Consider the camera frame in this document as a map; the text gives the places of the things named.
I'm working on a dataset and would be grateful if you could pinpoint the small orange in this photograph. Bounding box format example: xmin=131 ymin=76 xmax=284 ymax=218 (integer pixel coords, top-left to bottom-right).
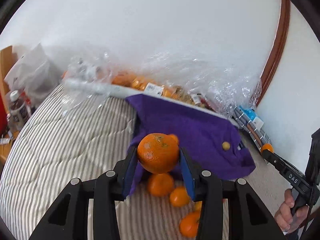
xmin=260 ymin=144 xmax=274 ymax=153
xmin=169 ymin=186 xmax=190 ymax=207
xmin=169 ymin=134 xmax=179 ymax=145

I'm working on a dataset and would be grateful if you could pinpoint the large orange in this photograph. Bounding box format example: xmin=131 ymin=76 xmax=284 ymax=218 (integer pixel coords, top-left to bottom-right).
xmin=137 ymin=133 xmax=180 ymax=174

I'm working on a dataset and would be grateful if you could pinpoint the white tray with fruits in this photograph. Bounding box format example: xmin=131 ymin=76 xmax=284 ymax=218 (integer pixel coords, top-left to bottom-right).
xmin=63 ymin=73 xmax=226 ymax=119

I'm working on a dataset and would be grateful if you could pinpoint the person's right hand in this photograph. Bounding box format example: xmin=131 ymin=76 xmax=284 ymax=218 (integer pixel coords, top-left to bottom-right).
xmin=274 ymin=189 xmax=309 ymax=233

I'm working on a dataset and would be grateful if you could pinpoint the orange at bottom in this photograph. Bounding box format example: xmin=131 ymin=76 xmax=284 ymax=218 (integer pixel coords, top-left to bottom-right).
xmin=179 ymin=211 xmax=201 ymax=238

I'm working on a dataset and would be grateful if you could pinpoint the small orange on bed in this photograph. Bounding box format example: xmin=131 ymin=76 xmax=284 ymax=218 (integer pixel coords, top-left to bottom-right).
xmin=169 ymin=186 xmax=190 ymax=207

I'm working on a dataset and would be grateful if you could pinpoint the small yellow round fruit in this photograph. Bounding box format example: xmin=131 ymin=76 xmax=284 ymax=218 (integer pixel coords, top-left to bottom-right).
xmin=222 ymin=141 xmax=231 ymax=151

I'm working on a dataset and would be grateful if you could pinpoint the purple cloth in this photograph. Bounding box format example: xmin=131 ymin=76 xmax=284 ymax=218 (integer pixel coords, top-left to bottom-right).
xmin=126 ymin=94 xmax=255 ymax=193

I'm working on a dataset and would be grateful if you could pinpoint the striped bed quilt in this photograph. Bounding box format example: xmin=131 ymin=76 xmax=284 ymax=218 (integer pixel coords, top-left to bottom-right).
xmin=1 ymin=85 xmax=289 ymax=239

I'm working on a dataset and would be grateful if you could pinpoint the orange on bed upper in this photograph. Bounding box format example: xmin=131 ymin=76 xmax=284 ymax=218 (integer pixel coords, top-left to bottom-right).
xmin=147 ymin=173 xmax=175 ymax=197

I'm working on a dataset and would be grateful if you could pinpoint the wooden side table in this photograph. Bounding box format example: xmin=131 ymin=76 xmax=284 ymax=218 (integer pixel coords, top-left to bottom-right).
xmin=0 ymin=46 xmax=19 ymax=165

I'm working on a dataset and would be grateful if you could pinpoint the small orange behind held orange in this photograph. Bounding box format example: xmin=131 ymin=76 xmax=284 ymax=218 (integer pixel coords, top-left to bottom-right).
xmin=169 ymin=134 xmax=179 ymax=145

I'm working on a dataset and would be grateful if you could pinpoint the plastic bottle dark label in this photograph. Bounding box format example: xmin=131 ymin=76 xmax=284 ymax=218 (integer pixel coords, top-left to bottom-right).
xmin=9 ymin=90 xmax=30 ymax=131

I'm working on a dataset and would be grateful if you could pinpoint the clear plastic bag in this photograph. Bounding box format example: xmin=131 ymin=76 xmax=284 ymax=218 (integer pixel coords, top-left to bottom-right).
xmin=62 ymin=51 xmax=261 ymax=117

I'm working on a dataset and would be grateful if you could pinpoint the white plastic bag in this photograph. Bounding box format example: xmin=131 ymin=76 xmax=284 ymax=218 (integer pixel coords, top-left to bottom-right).
xmin=4 ymin=43 xmax=62 ymax=107

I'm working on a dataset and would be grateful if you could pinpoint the brown wooden door frame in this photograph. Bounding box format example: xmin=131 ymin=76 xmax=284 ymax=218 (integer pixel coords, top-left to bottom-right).
xmin=257 ymin=0 xmax=291 ymax=106

